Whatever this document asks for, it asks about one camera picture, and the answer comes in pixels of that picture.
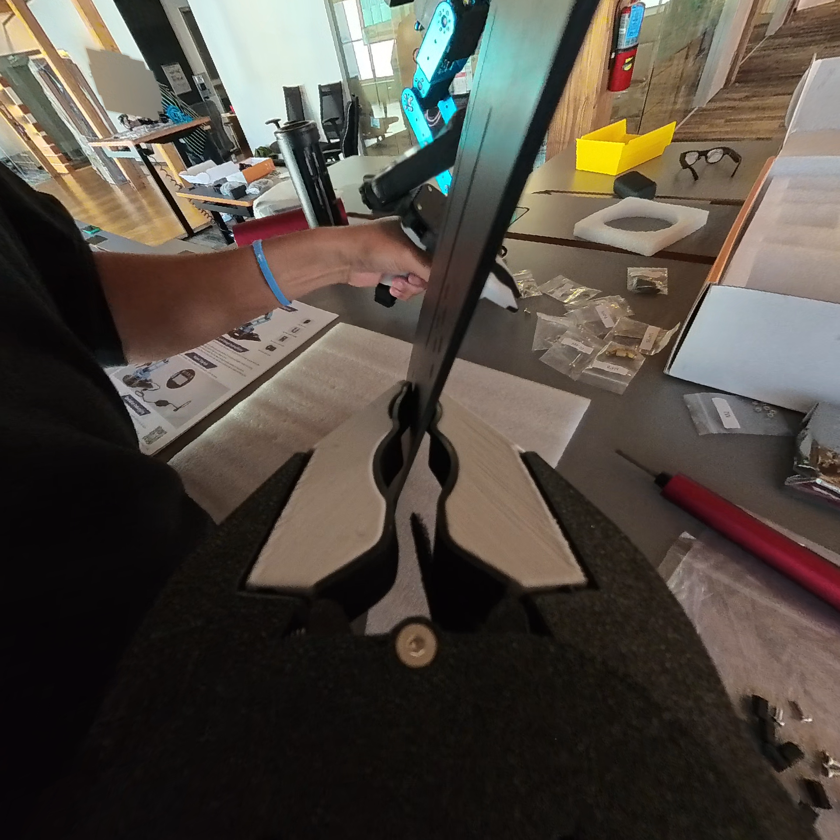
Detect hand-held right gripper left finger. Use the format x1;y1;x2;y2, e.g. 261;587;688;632
246;384;411;596

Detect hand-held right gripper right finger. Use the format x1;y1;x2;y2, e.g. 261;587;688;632
427;402;588;596

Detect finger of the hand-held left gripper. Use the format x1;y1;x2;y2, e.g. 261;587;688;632
482;257;521;312

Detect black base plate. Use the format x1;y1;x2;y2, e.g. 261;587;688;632
400;0;601;460

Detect instruction booklet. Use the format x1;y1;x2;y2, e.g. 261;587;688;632
105;301;340;457

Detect cluster of screws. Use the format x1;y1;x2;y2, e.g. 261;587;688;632
747;692;840;812

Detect person's left forearm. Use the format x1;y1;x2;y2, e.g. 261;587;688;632
92;223;358;367

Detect person's left hand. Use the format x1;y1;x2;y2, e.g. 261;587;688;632
341;218;434;303

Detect black office chair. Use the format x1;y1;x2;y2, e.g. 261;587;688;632
318;83;361;162

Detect pile of small screw bags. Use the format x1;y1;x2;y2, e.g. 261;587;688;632
508;268;681;395

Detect white foam insert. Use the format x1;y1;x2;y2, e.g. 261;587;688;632
574;196;711;257

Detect white foam sheet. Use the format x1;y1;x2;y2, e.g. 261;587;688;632
169;322;592;637

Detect blue wristband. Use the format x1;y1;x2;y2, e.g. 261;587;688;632
251;239;292;309

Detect yellow plastic bin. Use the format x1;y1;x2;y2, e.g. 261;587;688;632
575;120;677;175

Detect wooden pillar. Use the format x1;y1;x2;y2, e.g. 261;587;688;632
545;0;624;160

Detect small labelled nut bag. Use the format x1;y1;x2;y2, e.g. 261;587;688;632
684;392;798;437

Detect magenta electric screwdriver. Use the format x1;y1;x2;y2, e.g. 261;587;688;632
616;449;840;609

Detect black eyeglasses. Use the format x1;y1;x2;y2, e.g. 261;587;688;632
679;146;744;180

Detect red fire extinguisher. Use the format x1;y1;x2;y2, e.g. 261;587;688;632
606;0;648;93

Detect orange and white cardboard box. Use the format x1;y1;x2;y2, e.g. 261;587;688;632
664;56;840;414

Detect person's black clothing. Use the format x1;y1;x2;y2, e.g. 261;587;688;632
0;164;217;840

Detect large clear plastic bag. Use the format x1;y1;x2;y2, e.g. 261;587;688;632
656;532;840;840

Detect silver foil bag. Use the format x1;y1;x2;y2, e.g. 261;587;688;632
784;402;840;506

